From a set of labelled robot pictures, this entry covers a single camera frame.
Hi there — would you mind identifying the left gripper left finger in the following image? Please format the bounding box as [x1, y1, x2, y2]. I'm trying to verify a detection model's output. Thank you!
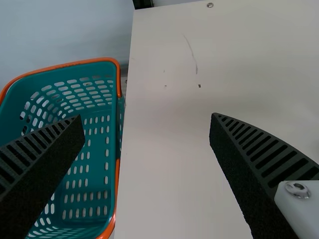
[0, 114, 86, 239]

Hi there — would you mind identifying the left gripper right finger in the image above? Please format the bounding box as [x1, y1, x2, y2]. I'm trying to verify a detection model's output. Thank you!
[208, 113, 319, 239]

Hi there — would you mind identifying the teal shopping basket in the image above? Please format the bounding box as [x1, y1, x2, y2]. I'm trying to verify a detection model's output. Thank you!
[0, 57, 126, 239]

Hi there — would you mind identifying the black post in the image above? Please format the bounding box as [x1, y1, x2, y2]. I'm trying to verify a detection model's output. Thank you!
[132, 0, 154, 10]

